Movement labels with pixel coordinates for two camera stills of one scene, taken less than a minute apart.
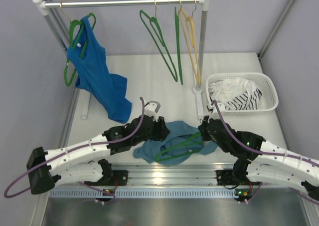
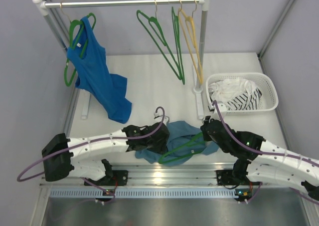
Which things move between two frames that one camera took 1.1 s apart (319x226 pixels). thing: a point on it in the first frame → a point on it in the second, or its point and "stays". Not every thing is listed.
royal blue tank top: [89, 57] stays
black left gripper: [161, 128] → [161, 141]
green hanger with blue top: [71, 43] stays
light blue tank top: [182, 143] stays
